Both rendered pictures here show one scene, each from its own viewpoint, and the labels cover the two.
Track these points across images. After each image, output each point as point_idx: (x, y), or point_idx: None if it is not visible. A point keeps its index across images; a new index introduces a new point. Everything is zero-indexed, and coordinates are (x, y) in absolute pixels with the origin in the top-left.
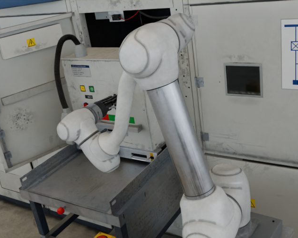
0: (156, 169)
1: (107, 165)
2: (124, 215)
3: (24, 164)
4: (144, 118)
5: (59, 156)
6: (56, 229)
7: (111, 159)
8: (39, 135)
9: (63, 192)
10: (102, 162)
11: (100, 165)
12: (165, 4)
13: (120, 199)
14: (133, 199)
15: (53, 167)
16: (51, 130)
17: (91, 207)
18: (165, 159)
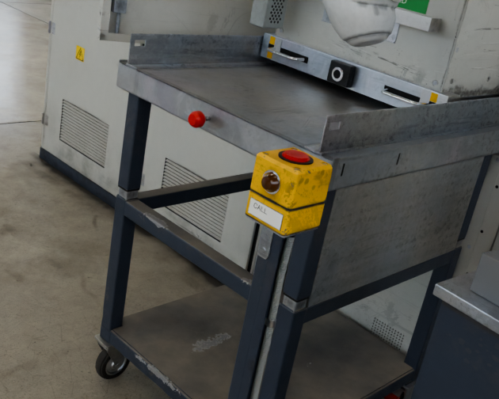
0: (434, 130)
1: (365, 17)
2: (345, 168)
3: (142, 42)
4: (456, 3)
5: (222, 45)
6: (154, 195)
7: (379, 7)
8: (195, 1)
9: (213, 94)
10: (357, 6)
11: (348, 13)
12: None
13: (348, 134)
14: (372, 150)
15: (201, 61)
16: (220, 3)
17: (270, 129)
18: (457, 124)
